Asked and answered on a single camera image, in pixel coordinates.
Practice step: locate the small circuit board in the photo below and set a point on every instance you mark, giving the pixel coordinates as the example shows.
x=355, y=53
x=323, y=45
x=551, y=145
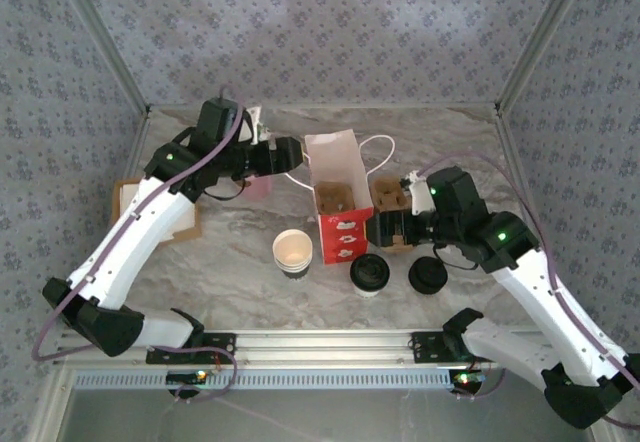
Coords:
x=185, y=377
x=467, y=378

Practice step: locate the grey metal panel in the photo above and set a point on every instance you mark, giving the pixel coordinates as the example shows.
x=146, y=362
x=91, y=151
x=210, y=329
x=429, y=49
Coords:
x=325, y=417

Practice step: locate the pink cup holder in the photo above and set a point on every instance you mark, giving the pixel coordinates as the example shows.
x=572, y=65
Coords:
x=260, y=189

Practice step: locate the aluminium frame post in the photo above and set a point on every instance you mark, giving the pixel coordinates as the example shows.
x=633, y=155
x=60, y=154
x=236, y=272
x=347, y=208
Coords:
x=105, y=37
x=542, y=37

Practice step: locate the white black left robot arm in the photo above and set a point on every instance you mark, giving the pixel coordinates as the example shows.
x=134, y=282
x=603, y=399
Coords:
x=125, y=247

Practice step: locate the brown cardboard tray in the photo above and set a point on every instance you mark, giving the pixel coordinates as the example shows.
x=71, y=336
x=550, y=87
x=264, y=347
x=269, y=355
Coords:
x=190, y=236

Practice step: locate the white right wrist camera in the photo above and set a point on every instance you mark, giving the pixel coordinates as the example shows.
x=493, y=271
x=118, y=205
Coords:
x=420, y=197

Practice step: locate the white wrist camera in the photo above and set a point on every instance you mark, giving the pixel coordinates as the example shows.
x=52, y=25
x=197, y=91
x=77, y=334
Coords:
x=255, y=124
x=420, y=197

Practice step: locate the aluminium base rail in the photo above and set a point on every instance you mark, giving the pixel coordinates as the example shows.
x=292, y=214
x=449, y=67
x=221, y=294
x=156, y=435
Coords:
x=325, y=344

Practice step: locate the red white paper bag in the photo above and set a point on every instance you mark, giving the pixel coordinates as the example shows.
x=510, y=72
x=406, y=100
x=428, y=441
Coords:
x=345, y=247

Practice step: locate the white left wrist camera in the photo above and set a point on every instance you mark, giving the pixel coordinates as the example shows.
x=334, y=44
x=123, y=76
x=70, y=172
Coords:
x=255, y=124

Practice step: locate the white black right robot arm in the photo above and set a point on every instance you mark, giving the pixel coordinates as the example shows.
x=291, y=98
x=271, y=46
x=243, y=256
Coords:
x=530, y=292

